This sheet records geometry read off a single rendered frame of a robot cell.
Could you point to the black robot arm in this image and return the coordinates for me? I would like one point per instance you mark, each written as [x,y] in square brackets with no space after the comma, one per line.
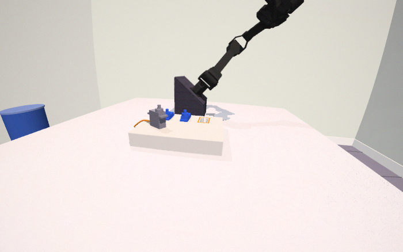
[212,75]

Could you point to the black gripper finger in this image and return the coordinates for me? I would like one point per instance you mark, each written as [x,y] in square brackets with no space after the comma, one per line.
[269,11]

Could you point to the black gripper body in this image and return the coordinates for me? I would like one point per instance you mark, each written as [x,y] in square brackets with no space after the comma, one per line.
[282,10]

